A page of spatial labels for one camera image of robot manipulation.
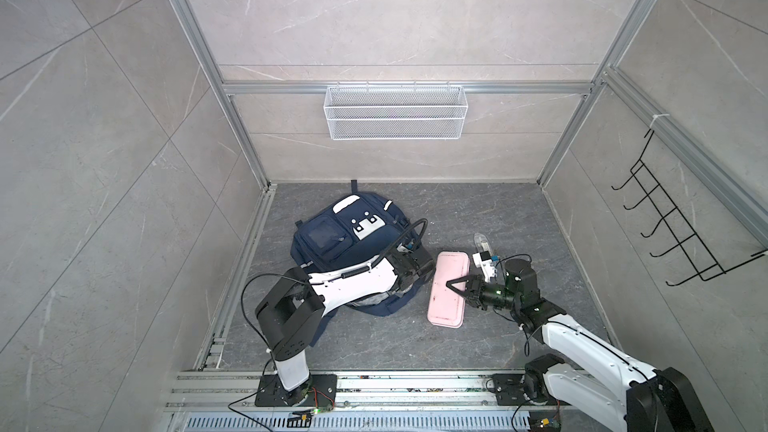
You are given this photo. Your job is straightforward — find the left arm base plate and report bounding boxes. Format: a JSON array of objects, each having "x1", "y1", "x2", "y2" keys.
[{"x1": 254, "y1": 374, "x2": 338, "y2": 410}]

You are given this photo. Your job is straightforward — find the navy blue student backpack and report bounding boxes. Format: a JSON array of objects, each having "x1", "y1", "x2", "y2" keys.
[{"x1": 290, "y1": 181, "x2": 435, "y2": 317}]

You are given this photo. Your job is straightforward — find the pink pencil case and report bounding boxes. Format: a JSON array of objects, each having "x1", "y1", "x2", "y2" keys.
[{"x1": 427, "y1": 252, "x2": 470, "y2": 329}]

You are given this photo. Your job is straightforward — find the white wire mesh basket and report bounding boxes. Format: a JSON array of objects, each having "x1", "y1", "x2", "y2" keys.
[{"x1": 323, "y1": 85, "x2": 469, "y2": 141}]

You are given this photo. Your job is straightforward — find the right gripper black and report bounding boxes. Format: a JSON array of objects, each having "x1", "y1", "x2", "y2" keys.
[{"x1": 447, "y1": 274, "x2": 522, "y2": 313}]

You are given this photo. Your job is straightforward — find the black wire hook rack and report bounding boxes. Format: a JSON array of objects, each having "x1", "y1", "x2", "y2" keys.
[{"x1": 611, "y1": 129, "x2": 767, "y2": 287}]

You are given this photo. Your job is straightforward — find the small clear plastic object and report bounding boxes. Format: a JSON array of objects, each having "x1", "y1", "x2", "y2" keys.
[{"x1": 474, "y1": 233, "x2": 491, "y2": 253}]

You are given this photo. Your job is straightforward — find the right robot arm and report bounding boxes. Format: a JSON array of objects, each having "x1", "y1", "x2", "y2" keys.
[{"x1": 435, "y1": 252, "x2": 714, "y2": 431}]

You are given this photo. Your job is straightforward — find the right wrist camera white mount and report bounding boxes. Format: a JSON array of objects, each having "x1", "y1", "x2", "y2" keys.
[{"x1": 472, "y1": 251, "x2": 499, "y2": 283}]

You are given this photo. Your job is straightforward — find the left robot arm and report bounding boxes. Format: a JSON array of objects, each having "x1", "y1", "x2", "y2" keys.
[{"x1": 243, "y1": 218, "x2": 435, "y2": 394}]

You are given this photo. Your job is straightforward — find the aluminium front rail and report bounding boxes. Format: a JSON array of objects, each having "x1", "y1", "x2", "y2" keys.
[{"x1": 159, "y1": 370, "x2": 602, "y2": 431}]

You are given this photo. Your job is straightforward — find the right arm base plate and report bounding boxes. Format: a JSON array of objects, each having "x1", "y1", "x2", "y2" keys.
[{"x1": 485, "y1": 373, "x2": 557, "y2": 406}]

